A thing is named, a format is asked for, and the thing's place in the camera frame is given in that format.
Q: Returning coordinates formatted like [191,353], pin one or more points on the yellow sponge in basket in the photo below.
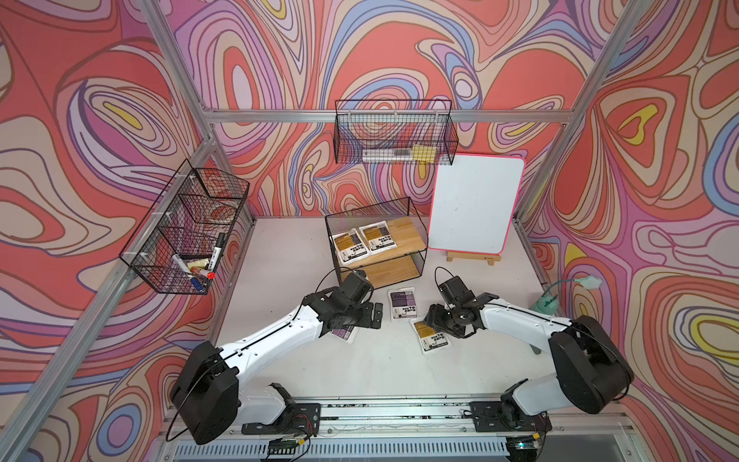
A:
[424,154]

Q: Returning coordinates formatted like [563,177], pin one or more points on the wooden whiteboard easel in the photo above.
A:
[490,259]

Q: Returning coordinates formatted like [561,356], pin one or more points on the white marker in basket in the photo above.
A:
[181,265]

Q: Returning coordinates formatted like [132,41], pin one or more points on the purple coffee bag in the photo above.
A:
[403,305]
[346,334]

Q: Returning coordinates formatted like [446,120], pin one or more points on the metal base rail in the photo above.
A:
[431,428]

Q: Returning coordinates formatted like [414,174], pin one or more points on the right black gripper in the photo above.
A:
[434,318]

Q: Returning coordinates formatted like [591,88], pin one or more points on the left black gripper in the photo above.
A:
[368,320]

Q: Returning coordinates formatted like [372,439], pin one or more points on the wall wire basket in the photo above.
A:
[197,204]
[393,123]

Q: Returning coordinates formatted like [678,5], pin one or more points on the white eraser in basket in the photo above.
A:
[387,155]

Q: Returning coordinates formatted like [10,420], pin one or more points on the pink framed whiteboard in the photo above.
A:
[473,203]

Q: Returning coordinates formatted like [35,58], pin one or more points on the black marker pen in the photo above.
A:
[216,253]

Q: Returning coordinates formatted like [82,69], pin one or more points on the left wall wire basket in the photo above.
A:
[197,204]

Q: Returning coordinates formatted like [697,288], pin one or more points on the wooden two-tier wire shelf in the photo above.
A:
[398,265]

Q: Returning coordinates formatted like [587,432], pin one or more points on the back wall wire basket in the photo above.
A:
[393,123]

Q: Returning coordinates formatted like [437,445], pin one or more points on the yellow coffee bag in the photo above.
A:
[430,339]
[378,237]
[350,247]

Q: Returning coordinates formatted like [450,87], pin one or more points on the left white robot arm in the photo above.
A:
[211,393]

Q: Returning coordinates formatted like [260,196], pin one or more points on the green spray bottle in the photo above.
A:
[549,304]

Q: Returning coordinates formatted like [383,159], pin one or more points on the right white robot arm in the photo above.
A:
[589,371]

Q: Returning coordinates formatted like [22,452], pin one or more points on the blue capped marker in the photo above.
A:
[197,285]

